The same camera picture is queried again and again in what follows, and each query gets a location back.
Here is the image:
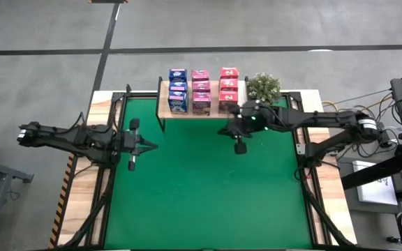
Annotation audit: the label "black desk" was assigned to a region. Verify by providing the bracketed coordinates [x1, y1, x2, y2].
[336, 146, 402, 251]

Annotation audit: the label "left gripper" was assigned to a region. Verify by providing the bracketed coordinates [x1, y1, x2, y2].
[115, 118, 159, 172]

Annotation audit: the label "green table mat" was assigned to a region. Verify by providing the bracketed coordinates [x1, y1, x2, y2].
[103, 97, 313, 250]

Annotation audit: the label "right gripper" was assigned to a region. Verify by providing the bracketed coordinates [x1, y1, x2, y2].
[217, 102, 277, 155]

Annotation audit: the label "Froot Loops cereal box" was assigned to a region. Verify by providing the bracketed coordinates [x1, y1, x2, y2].
[218, 78, 239, 93]
[219, 67, 241, 80]
[218, 91, 239, 113]

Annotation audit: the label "Frosted Flakes cereal box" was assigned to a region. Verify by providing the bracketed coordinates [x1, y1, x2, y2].
[168, 82, 188, 93]
[167, 91, 189, 114]
[168, 68, 188, 83]

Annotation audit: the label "black table frame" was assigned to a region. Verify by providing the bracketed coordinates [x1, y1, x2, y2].
[49, 83, 357, 251]

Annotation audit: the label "green potted plant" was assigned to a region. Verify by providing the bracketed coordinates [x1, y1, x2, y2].
[246, 72, 283, 107]

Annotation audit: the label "white box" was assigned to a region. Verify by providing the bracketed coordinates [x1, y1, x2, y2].
[352, 160, 399, 206]

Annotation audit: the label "wooden shelf black legs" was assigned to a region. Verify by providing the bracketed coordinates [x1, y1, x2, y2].
[155, 75, 249, 132]

